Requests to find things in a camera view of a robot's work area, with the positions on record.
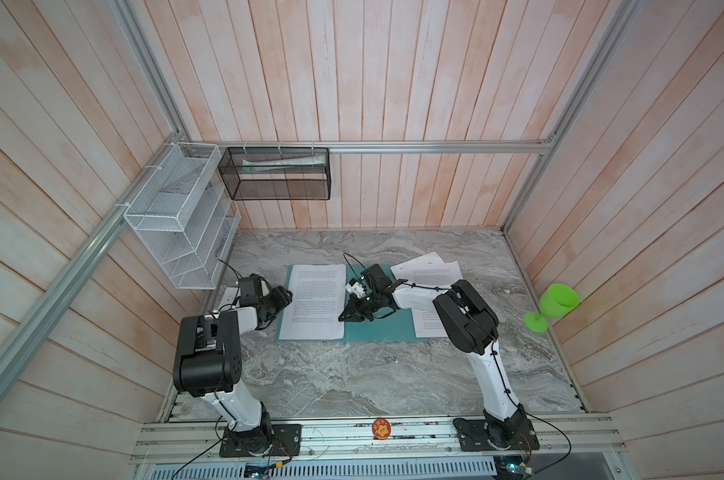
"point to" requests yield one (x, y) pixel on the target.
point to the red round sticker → (381, 429)
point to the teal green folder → (396, 326)
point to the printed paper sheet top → (317, 302)
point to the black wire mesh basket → (277, 173)
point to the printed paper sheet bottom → (425, 268)
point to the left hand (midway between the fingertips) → (289, 301)
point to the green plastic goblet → (558, 300)
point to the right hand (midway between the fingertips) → (338, 319)
